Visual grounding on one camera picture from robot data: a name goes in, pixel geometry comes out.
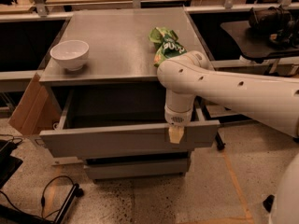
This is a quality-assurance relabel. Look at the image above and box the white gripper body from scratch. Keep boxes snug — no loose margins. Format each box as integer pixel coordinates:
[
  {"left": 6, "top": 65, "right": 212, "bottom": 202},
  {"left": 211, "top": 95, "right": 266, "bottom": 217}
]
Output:
[{"left": 164, "top": 90, "right": 195, "bottom": 127}]

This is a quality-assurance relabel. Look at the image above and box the black chair caster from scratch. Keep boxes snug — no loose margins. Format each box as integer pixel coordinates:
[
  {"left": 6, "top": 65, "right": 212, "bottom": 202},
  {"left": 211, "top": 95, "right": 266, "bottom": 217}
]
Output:
[{"left": 263, "top": 195, "right": 275, "bottom": 213}]

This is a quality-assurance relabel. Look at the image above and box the white bowl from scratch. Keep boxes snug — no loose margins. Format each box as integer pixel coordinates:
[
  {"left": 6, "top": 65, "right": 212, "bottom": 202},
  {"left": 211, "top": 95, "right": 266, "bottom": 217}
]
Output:
[{"left": 50, "top": 40, "right": 90, "bottom": 71}]

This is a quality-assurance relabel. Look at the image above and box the green snack bag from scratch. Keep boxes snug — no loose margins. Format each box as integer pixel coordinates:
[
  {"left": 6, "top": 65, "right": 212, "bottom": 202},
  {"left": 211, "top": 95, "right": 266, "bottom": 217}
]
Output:
[{"left": 149, "top": 27, "right": 187, "bottom": 67}]

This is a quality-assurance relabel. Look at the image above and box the cardboard box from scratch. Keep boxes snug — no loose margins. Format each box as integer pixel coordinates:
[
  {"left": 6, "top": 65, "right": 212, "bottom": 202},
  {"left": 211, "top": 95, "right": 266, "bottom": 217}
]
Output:
[{"left": 8, "top": 72, "right": 82, "bottom": 166}]

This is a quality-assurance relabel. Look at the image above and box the grey drawer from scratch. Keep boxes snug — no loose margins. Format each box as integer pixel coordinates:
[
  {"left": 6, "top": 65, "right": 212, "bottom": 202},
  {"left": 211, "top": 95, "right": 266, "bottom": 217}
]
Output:
[
  {"left": 40, "top": 87, "right": 219, "bottom": 159},
  {"left": 87, "top": 151, "right": 188, "bottom": 162},
  {"left": 84, "top": 158, "right": 189, "bottom": 180}
]

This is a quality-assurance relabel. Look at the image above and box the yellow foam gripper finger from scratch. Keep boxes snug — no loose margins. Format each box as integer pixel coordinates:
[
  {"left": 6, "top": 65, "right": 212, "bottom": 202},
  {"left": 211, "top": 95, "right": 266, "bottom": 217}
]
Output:
[{"left": 168, "top": 126, "right": 184, "bottom": 144}]

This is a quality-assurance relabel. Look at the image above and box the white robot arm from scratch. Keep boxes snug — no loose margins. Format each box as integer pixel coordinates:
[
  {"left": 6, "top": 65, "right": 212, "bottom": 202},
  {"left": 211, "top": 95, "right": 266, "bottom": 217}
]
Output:
[{"left": 157, "top": 51, "right": 299, "bottom": 224}]

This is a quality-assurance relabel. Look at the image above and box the grey middle drawer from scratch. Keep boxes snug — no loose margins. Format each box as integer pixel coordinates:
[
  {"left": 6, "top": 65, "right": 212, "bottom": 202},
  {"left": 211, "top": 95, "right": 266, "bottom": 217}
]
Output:
[{"left": 87, "top": 151, "right": 188, "bottom": 162}]

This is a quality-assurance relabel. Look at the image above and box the grey drawer cabinet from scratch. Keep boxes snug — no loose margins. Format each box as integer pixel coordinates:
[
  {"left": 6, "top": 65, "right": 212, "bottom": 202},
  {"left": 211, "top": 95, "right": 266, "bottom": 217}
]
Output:
[{"left": 39, "top": 7, "right": 217, "bottom": 184}]

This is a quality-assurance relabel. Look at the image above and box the black bag on chair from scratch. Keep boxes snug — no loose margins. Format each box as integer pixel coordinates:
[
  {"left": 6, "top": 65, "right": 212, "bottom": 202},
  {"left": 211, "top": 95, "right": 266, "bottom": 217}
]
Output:
[{"left": 249, "top": 7, "right": 299, "bottom": 48}]

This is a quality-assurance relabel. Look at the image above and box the grey bottom drawer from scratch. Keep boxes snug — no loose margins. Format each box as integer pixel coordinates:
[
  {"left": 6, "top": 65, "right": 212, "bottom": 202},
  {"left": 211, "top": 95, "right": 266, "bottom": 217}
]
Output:
[{"left": 84, "top": 158, "right": 189, "bottom": 180}]

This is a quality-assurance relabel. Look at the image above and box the grey top drawer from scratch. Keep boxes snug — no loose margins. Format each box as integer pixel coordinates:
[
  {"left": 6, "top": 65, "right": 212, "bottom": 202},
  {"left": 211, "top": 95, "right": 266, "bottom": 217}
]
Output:
[{"left": 40, "top": 87, "right": 219, "bottom": 159}]

